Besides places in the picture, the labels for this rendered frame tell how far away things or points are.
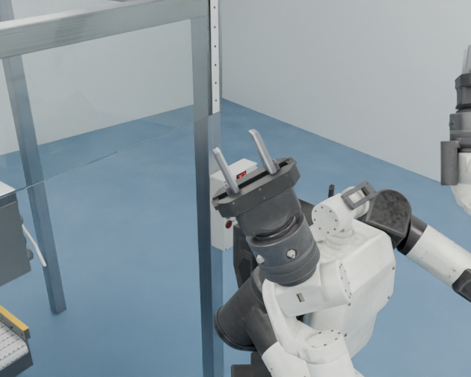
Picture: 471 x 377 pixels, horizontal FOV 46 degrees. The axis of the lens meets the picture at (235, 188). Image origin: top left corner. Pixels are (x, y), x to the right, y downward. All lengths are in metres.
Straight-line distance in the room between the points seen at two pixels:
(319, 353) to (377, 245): 0.41
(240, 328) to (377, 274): 0.31
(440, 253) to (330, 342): 0.54
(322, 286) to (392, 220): 0.52
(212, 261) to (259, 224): 1.16
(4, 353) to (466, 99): 1.26
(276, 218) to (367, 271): 0.44
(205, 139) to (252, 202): 0.97
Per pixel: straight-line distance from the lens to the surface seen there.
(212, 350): 2.15
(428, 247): 1.33
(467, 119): 1.26
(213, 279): 1.94
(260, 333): 1.00
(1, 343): 1.62
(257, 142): 0.72
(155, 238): 3.58
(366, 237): 1.20
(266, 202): 0.73
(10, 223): 1.40
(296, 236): 0.75
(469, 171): 1.24
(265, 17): 5.39
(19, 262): 1.45
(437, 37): 4.27
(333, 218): 1.07
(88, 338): 2.91
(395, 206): 1.31
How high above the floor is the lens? 1.92
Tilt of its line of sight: 28 degrees down
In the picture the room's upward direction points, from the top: straight up
